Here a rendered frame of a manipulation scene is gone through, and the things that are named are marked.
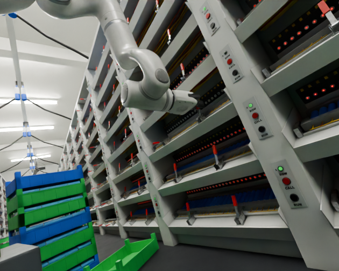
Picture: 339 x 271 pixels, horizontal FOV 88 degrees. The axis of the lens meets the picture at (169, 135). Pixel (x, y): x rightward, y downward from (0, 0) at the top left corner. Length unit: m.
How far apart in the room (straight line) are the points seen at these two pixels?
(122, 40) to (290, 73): 0.50
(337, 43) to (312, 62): 0.05
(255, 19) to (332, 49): 0.21
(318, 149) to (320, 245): 0.23
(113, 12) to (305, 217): 0.82
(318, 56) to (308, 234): 0.43
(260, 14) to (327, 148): 0.39
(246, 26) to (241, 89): 0.18
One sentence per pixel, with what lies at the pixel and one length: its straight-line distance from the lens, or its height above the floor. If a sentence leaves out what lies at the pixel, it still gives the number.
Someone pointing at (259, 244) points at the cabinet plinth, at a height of 0.03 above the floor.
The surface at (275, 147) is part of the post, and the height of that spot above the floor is 0.30.
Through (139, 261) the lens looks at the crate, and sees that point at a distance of 0.97.
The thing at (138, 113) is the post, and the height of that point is 0.76.
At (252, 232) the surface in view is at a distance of 0.70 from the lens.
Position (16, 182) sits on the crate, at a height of 0.51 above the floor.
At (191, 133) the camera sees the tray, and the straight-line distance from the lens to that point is 0.74.
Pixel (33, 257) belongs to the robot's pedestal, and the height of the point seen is 0.27.
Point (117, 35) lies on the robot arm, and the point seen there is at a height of 0.79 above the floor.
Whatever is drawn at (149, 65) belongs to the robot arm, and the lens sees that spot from 0.53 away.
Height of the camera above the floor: 0.30
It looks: 15 degrees up
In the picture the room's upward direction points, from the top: 18 degrees counter-clockwise
